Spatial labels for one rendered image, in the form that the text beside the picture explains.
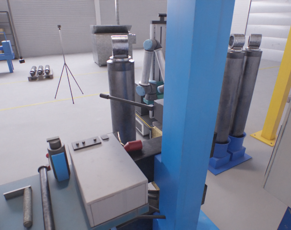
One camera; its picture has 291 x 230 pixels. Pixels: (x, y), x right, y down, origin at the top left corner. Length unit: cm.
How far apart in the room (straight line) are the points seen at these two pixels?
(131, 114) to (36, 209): 101
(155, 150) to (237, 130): 186
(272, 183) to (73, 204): 76
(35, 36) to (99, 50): 594
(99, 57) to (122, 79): 756
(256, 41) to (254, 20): 1092
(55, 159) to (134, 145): 41
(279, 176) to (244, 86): 191
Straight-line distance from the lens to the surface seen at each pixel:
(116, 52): 152
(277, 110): 358
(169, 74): 82
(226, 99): 241
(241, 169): 293
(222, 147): 268
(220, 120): 252
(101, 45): 902
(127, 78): 152
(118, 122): 166
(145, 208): 88
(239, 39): 233
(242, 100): 268
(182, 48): 74
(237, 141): 291
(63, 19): 1419
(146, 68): 258
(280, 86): 350
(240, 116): 276
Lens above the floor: 173
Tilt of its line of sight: 25 degrees down
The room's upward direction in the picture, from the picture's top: straight up
